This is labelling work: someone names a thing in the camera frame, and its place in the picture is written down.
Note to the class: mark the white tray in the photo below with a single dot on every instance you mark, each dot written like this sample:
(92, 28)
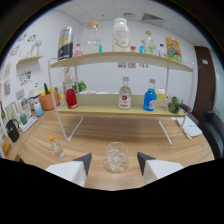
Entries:
(29, 125)

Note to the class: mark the green potted plant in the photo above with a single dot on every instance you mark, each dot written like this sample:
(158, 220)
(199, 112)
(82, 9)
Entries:
(80, 86)

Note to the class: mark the two-tier wooden shelf rack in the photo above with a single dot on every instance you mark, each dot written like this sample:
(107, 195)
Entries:
(106, 105)

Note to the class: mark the ceiling air vent grille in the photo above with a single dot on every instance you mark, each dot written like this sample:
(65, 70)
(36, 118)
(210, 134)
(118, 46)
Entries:
(152, 16)

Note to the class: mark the brown door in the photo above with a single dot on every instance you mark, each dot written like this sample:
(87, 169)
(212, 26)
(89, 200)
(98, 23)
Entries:
(204, 83)

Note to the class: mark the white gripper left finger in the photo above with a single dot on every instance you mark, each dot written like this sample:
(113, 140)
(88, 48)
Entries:
(71, 170)

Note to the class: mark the glass jar of limes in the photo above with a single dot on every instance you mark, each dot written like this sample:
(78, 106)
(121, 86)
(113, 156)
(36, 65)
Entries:
(174, 106)

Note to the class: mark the black kettle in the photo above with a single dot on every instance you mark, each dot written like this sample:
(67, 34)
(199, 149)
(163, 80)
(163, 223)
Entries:
(13, 132)

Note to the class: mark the clear bottle blue cap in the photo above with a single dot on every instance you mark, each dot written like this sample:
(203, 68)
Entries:
(162, 51)

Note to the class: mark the small clear bottle orange cap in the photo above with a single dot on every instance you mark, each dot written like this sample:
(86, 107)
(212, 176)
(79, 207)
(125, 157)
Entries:
(58, 150)

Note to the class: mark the QR code sheet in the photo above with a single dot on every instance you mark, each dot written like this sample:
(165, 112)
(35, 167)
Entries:
(132, 65)
(121, 65)
(143, 65)

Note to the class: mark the white milk bottle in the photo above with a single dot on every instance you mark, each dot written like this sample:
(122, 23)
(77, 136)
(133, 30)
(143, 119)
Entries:
(121, 36)

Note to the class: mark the white notebook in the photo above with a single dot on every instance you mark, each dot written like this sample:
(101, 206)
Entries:
(190, 126)

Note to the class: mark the blue bottle yellow cap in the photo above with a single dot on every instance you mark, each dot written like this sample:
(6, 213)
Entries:
(141, 48)

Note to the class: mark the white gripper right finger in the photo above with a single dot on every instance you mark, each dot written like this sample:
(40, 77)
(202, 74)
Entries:
(156, 169)

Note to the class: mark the wooden wall shelf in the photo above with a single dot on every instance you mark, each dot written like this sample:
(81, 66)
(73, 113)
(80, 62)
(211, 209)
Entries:
(30, 60)

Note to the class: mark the tall black yellow can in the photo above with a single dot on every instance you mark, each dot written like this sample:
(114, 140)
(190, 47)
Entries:
(65, 45)

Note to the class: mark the clear bottle green cap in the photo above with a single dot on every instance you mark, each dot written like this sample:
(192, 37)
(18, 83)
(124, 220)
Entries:
(150, 45)

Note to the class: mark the green cup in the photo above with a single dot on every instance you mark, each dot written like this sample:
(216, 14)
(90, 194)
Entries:
(23, 119)

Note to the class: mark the square ceiling diffuser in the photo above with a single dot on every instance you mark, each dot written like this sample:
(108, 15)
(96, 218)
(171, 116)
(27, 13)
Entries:
(129, 15)

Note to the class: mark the small pink bottle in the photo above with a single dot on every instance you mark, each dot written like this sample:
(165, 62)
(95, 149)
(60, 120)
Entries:
(78, 52)

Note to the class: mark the white bottle blue base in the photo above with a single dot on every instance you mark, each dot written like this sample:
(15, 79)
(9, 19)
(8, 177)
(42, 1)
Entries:
(38, 110)

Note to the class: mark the white appliance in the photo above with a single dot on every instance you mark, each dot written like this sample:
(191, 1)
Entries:
(36, 92)

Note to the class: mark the red liquid bottle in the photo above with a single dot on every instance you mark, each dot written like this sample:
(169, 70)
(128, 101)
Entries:
(71, 99)

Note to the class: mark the orange basket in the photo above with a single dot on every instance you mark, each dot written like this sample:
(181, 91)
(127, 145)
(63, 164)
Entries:
(49, 101)

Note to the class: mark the black chair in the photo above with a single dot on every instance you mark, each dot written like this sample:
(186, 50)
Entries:
(213, 133)

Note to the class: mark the yellow colourful drink can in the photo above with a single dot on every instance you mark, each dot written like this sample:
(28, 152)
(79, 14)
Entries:
(173, 49)

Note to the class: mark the clear glass with ice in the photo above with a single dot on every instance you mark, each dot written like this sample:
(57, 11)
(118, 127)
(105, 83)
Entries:
(115, 159)

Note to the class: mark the clear bottle red white label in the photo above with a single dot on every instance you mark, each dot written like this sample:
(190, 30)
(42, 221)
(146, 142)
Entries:
(124, 98)

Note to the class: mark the blue liquid bottle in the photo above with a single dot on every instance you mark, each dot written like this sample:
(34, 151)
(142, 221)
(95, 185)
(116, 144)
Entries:
(150, 100)

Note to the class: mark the clear bottle wooden cap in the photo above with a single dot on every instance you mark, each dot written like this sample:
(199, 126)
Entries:
(91, 40)

